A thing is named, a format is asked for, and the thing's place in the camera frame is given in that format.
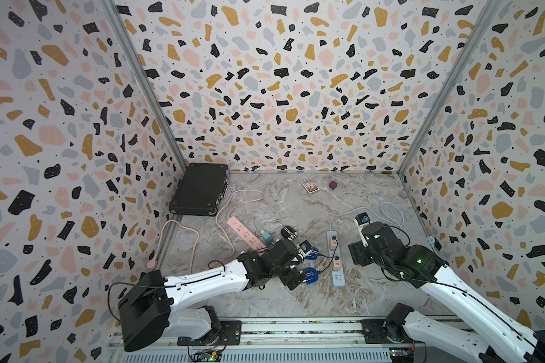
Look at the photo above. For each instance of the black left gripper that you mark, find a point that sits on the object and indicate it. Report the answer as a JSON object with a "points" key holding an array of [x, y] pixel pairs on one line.
{"points": [[291, 279]]}

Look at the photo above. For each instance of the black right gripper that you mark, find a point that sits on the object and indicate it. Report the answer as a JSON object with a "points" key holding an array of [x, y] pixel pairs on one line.
{"points": [[356, 252]]}

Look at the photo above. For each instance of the pink power strip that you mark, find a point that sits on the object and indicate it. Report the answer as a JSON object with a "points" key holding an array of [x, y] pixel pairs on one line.
{"points": [[245, 234]]}

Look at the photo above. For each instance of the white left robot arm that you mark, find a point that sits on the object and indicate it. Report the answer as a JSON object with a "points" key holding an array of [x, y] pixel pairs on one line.
{"points": [[176, 303]]}

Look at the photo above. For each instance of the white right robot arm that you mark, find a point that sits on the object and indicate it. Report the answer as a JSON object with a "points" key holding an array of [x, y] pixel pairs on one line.
{"points": [[494, 336]]}

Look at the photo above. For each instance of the pink plug lower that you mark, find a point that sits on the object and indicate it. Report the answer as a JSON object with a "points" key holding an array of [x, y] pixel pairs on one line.
{"points": [[336, 264]]}

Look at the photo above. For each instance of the pink plug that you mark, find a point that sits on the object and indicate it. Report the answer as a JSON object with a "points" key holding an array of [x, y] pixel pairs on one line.
{"points": [[336, 264], [333, 243]]}

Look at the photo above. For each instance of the pink plug upper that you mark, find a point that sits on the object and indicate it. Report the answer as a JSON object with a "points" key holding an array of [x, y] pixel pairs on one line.
{"points": [[333, 243]]}

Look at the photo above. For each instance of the white power strip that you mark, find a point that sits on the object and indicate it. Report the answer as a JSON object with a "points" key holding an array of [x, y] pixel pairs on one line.
{"points": [[338, 278]]}

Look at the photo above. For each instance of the playing card box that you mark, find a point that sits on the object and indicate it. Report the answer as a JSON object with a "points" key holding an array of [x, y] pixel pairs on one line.
{"points": [[310, 186]]}

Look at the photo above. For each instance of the black briefcase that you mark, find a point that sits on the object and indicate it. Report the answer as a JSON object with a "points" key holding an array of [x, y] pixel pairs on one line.
{"points": [[201, 190]]}

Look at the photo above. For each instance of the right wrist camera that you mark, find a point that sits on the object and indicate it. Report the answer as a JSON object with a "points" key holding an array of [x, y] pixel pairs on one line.
{"points": [[362, 220]]}

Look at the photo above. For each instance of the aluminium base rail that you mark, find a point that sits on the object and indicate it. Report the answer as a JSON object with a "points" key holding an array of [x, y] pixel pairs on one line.
{"points": [[336, 339]]}

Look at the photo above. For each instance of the aluminium corner post right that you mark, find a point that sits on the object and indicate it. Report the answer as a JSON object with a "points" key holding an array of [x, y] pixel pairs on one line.
{"points": [[488, 12]]}

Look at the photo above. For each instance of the aluminium corner post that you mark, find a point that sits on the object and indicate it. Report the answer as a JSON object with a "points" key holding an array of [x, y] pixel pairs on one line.
{"points": [[109, 9], [488, 12]]}

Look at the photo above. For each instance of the aluminium corner post left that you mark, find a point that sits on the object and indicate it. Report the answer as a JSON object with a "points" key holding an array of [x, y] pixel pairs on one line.
{"points": [[109, 9]]}

